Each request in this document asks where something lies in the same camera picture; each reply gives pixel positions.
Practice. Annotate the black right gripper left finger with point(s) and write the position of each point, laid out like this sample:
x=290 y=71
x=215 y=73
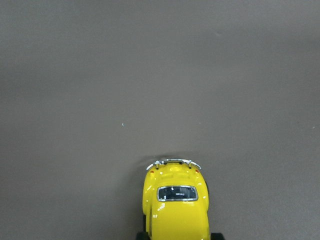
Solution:
x=142 y=236

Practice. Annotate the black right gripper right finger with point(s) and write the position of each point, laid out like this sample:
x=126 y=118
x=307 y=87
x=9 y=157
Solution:
x=217 y=236

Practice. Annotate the yellow beetle toy car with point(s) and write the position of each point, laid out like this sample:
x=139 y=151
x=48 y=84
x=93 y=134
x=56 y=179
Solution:
x=175 y=201

